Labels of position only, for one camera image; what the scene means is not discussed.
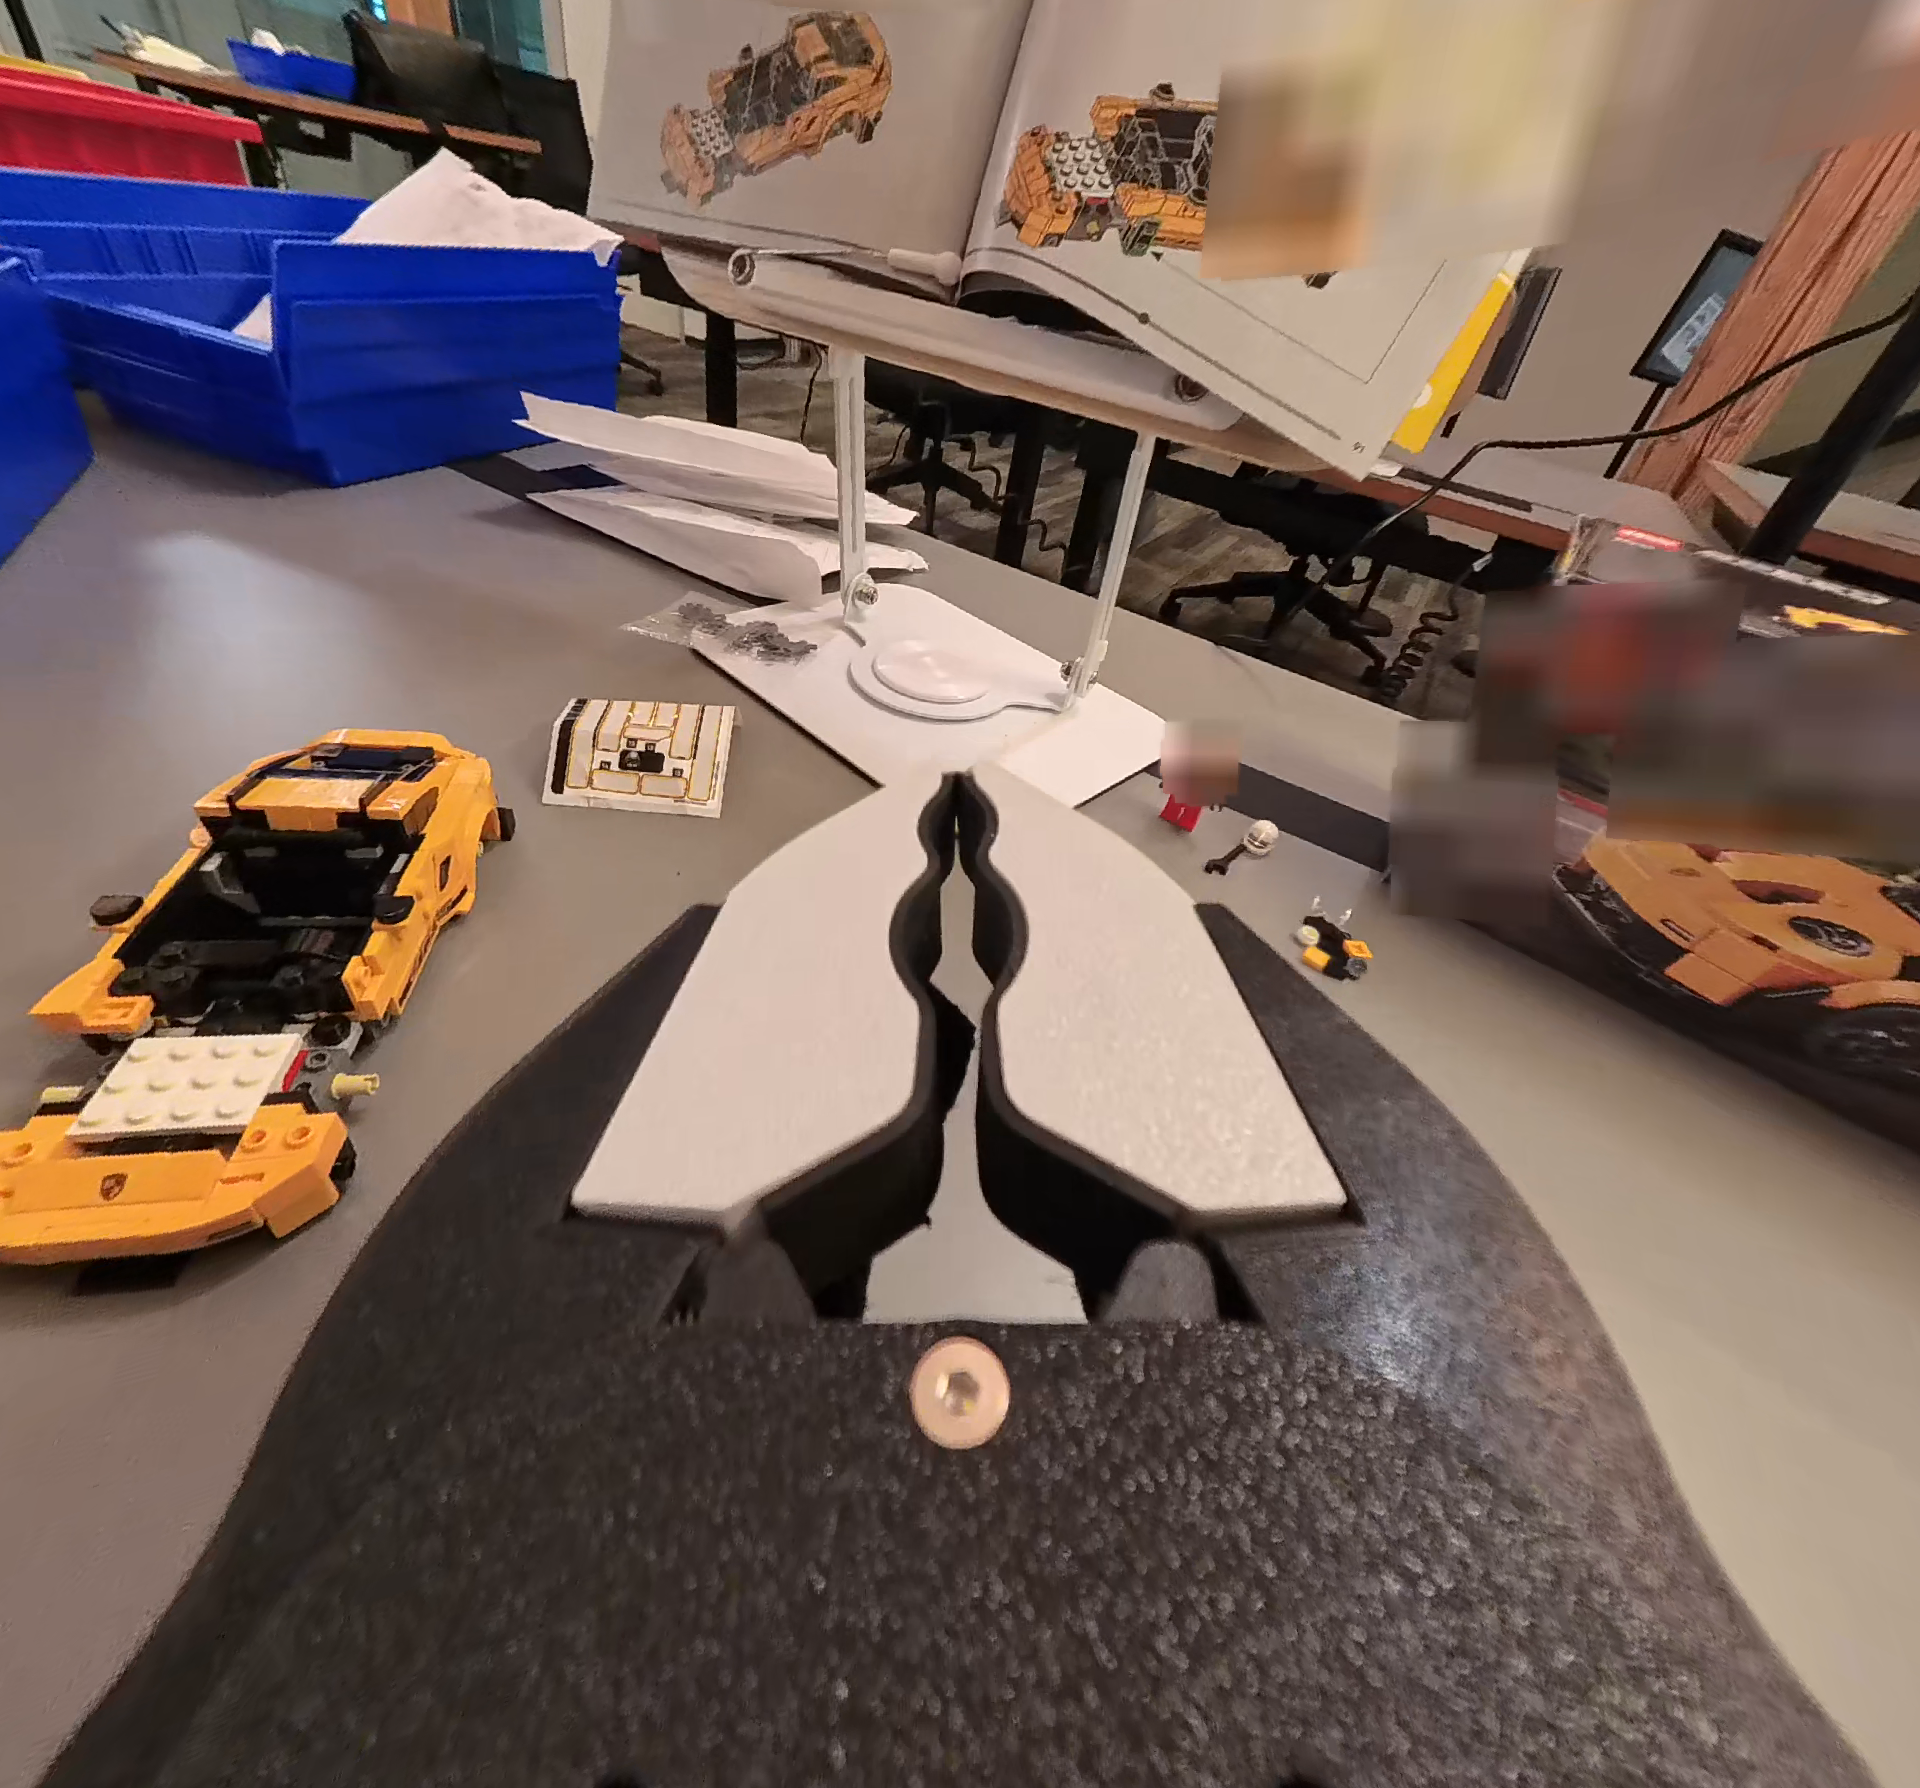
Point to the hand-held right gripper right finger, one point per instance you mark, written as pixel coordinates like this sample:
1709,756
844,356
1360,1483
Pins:
1154,1037

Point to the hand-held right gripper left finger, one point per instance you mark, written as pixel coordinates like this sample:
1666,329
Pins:
780,1037

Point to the orange lego car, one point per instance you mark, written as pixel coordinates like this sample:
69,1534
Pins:
149,1197

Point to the blue plastic storage bin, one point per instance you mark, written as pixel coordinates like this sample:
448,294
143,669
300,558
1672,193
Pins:
451,364
37,441

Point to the small orange black lego piece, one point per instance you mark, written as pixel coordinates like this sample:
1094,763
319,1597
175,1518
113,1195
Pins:
1331,960

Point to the black lego wrench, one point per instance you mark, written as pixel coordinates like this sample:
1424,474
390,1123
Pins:
1228,859

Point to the red lego minifigure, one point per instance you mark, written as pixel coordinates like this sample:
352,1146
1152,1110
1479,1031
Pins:
1181,815

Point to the black lego car box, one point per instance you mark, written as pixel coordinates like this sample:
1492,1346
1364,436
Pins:
1725,947

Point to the lego instruction booklet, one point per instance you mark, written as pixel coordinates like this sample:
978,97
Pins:
674,18

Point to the white sticker sheet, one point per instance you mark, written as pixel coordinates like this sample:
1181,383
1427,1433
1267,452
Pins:
704,767

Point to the white rounded base board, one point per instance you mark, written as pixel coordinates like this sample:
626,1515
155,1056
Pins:
1049,753

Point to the white book stand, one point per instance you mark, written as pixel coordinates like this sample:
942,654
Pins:
923,679

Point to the clear plastic bag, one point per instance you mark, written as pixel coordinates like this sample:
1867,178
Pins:
748,640

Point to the white paper sheets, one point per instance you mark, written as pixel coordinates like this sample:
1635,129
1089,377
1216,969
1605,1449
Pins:
674,468

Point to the brown wooden desk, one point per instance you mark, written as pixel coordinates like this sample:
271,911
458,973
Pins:
374,118
1470,493

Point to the black monitor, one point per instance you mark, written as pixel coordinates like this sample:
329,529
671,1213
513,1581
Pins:
1693,313

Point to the small blue bin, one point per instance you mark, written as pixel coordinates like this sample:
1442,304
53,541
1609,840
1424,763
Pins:
294,71

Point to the red plastic storage bin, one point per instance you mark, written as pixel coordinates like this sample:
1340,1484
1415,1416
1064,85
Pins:
118,137

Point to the wooden post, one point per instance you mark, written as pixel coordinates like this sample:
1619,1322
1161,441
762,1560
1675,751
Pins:
1770,319

